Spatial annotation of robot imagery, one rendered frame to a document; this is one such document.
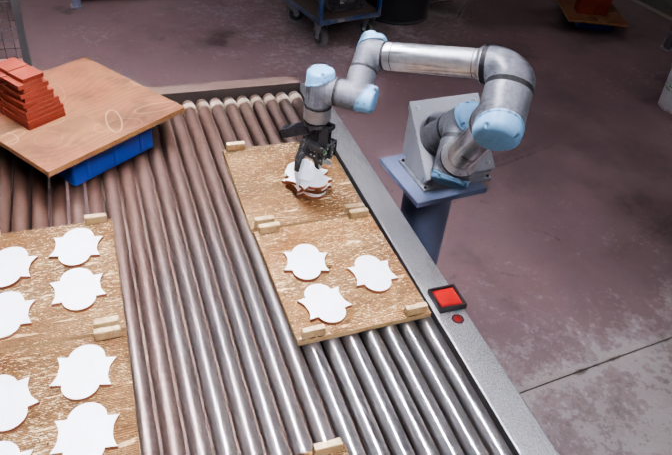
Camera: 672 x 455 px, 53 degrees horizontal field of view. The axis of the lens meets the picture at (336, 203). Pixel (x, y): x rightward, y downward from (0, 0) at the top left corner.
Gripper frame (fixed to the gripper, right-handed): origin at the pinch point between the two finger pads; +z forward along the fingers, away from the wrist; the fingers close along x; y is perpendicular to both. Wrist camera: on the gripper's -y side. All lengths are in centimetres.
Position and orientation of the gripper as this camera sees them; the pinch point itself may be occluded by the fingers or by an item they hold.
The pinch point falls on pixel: (306, 175)
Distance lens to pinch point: 198.5
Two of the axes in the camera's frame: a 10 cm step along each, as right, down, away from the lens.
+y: 8.3, 4.0, -4.0
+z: -0.8, 7.9, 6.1
